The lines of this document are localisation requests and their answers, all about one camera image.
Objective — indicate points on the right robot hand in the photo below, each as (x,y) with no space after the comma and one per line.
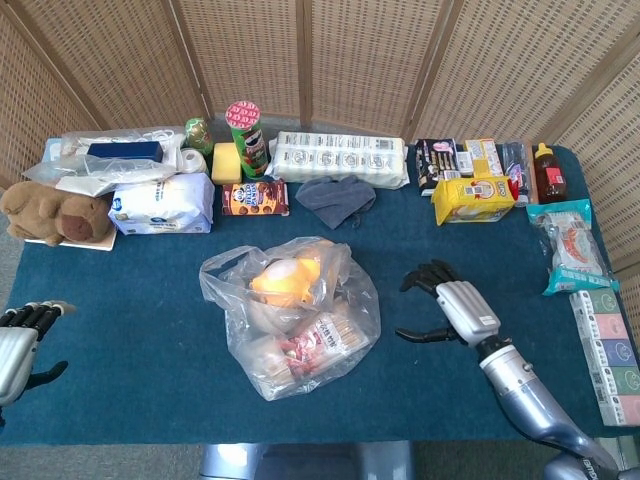
(465,310)

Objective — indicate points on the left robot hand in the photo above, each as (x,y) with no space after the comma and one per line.
(15,350)

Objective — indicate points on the clear plastic shopping bag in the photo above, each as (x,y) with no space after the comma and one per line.
(350,300)

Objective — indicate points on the yellow duck plush toy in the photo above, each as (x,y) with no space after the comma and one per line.
(280,287)

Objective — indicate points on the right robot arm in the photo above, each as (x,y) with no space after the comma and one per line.
(525,390)

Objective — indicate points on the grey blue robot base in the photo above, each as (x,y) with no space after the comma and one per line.
(300,462)

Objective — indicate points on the flat clear plastic bag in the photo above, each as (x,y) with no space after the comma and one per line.
(100,167)

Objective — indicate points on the clear bag with blue box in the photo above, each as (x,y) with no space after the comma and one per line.
(125,135)

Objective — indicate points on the yellow wafer package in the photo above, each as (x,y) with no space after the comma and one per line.
(475,197)

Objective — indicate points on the teal snack package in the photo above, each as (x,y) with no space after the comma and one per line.
(575,247)

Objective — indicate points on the white flat board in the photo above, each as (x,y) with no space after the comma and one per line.
(100,245)

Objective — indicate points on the blue felt table cover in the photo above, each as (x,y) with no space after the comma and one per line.
(150,325)

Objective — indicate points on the brown capybara plush toy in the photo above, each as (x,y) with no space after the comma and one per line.
(75,220)

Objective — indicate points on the colourful box row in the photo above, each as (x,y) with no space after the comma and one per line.
(607,350)

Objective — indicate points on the black snack package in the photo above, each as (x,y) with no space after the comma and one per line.
(435,160)

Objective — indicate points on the dark toothbrush package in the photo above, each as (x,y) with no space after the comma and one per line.
(517,165)

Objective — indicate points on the white yellow box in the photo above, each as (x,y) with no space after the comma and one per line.
(482,155)

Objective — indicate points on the amber honey bottle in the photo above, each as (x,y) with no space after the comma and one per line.
(549,175)

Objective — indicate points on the grey blue cloth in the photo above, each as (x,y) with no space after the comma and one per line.
(335,200)

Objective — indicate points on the long white tissue roll pack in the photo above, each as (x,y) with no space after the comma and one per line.
(340,157)

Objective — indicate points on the light blue package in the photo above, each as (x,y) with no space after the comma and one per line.
(51,150)

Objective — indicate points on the white tissue pack blue logo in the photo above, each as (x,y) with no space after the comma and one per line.
(160,205)

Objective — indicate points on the dark blue box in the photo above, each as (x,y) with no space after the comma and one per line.
(125,151)

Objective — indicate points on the brown cookie box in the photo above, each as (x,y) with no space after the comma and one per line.
(255,197)

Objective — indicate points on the white tape roll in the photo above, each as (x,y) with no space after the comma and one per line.
(194,161)

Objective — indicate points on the wicker folding screen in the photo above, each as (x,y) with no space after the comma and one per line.
(375,60)

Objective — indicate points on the green Pringles can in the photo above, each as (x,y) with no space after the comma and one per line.
(250,145)

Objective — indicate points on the yellow sponge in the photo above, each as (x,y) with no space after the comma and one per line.
(226,162)

